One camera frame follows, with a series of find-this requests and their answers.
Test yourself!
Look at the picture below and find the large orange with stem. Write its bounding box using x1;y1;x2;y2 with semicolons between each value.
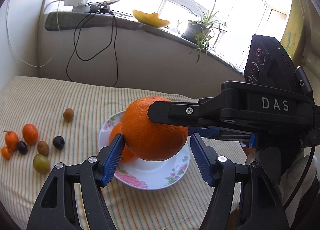
121;96;188;161

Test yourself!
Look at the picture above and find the green yellow plum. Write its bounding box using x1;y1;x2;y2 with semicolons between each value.
33;154;50;174

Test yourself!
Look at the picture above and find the brown kiwi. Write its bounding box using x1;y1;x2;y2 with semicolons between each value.
37;141;49;156
63;108;74;122

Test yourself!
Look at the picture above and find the dark plum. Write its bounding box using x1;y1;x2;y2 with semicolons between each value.
17;141;28;155
53;136;65;150

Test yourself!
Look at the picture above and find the large smooth orange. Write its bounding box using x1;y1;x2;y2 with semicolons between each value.
108;122;139;163

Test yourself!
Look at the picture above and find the floral white ceramic plate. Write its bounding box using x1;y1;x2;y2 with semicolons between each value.
98;111;191;191

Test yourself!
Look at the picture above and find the tiny orange kumquat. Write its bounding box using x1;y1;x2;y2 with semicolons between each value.
1;146;12;160

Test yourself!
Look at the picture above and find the medium tangerine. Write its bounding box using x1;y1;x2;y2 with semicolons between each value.
22;124;39;145

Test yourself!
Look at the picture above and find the right white gloved hand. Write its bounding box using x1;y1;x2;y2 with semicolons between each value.
245;147;319;226

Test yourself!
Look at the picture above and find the potted spider plant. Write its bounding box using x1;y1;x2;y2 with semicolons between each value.
181;1;227;63

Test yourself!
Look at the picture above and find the striped tablecloth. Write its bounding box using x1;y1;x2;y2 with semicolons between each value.
0;75;249;230

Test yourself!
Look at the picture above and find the yellow melon rind bowl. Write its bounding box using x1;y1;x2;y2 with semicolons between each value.
132;10;170;28

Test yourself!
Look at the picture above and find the white power strip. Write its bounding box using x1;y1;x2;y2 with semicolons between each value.
64;0;99;13

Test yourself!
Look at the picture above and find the grey windowsill mat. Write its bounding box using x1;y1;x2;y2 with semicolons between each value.
44;10;245;74

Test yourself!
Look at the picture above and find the wall map poster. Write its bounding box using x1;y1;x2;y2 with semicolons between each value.
280;0;304;65

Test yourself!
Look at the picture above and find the black cable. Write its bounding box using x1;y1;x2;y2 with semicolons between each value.
66;7;119;87

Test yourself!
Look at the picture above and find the ring light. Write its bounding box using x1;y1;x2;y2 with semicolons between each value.
90;0;120;7

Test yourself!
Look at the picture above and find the white cable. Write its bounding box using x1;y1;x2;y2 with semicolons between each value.
4;0;66;68

